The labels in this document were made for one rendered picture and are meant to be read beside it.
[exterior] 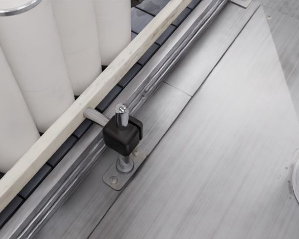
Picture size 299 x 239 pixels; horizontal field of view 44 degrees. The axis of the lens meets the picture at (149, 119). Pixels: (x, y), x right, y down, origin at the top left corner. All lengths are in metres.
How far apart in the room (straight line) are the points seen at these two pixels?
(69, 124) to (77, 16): 0.10
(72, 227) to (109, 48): 0.19
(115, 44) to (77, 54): 0.06
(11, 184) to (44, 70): 0.10
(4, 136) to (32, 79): 0.05
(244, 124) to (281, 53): 0.12
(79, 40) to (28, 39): 0.07
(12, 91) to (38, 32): 0.05
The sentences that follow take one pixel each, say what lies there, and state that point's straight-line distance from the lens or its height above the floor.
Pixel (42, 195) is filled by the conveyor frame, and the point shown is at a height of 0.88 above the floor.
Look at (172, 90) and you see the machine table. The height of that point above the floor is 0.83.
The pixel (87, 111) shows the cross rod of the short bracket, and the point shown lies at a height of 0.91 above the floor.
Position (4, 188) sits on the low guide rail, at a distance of 0.33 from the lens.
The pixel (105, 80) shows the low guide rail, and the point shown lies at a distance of 0.37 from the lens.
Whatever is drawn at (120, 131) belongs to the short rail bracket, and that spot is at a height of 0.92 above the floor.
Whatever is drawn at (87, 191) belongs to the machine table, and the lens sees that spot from 0.40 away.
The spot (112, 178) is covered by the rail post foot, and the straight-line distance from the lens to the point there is 0.40.
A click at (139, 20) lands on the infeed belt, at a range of 0.48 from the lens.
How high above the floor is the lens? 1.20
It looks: 58 degrees down
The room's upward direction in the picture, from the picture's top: 3 degrees clockwise
